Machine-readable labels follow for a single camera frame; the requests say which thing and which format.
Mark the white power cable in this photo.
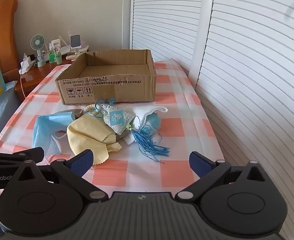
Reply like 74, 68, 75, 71
19, 67, 27, 98

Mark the white power strip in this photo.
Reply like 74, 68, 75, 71
19, 60, 36, 74

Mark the blue face mask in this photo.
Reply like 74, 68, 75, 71
33, 111, 87, 156

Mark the white remote control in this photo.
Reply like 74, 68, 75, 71
66, 52, 84, 60

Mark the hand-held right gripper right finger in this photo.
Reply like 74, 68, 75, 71
176, 151, 272, 202

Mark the white green lotion tube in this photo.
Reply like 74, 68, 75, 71
51, 39, 63, 65

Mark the wooden bed headboard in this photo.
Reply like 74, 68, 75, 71
0, 0, 18, 85

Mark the cream knitted scrunchie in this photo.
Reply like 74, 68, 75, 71
85, 104, 105, 117

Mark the white louvered wardrobe door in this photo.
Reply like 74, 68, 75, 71
188, 0, 294, 240
130, 0, 215, 63

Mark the grey bedding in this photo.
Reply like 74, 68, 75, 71
0, 82, 21, 135

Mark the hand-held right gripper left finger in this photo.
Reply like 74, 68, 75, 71
5, 149, 107, 203

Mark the blue tasselled sachet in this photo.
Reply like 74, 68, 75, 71
95, 97, 170, 164

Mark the white phone stand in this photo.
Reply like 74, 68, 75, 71
70, 34, 82, 55

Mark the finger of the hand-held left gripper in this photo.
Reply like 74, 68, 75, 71
0, 147, 45, 166

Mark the cardboard box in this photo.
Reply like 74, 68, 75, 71
55, 49, 157, 105

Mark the yellow cleaning cloth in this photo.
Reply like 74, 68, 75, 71
67, 114, 123, 165

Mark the pink checked tablecloth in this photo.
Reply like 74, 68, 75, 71
0, 57, 226, 207

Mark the white printed cloth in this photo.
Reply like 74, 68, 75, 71
122, 106, 168, 145

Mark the wooden nightstand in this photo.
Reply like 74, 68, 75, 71
14, 45, 90, 101

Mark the green desk fan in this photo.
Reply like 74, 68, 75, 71
30, 34, 46, 67

